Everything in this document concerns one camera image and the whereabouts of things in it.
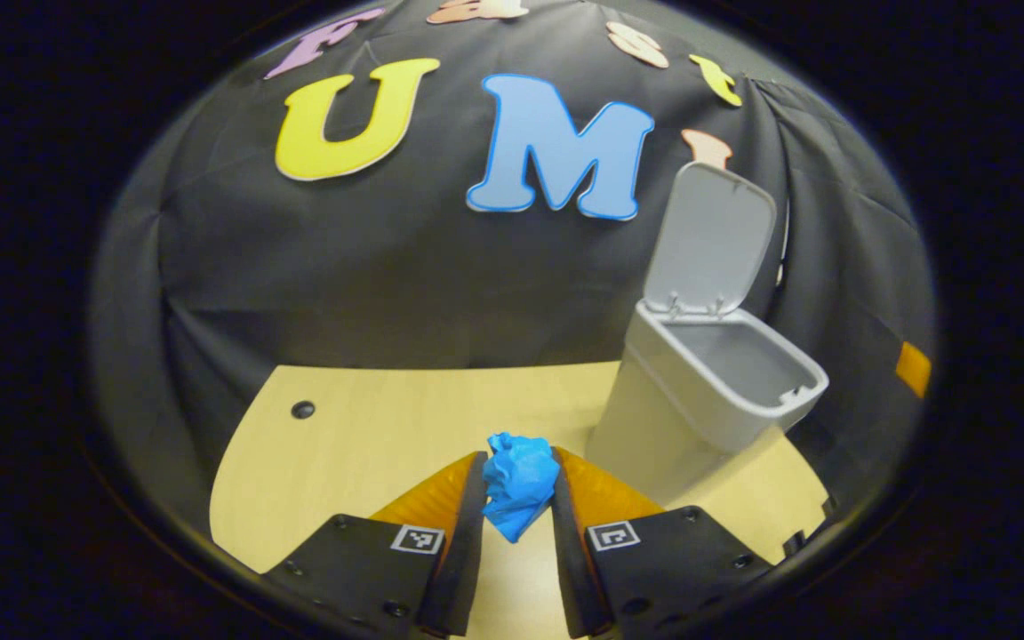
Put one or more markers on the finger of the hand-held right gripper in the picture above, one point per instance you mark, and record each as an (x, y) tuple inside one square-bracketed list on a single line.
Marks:
[(914, 369)]

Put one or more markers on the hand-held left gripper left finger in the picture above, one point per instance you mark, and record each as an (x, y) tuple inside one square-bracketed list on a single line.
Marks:
[(468, 551)]

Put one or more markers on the blue paper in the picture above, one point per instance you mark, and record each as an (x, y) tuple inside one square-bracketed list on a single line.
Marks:
[(521, 484)]

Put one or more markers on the white desktop garbage bin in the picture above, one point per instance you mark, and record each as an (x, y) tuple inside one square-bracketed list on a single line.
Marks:
[(654, 418)]

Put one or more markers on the light wooden desktop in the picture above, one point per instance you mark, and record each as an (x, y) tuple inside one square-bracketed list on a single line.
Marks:
[(370, 462)]

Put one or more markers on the black backdrop cloth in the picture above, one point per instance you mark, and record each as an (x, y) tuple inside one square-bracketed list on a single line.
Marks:
[(343, 284)]

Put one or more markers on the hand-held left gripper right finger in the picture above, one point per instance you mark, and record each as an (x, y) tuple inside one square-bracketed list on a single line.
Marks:
[(570, 569)]

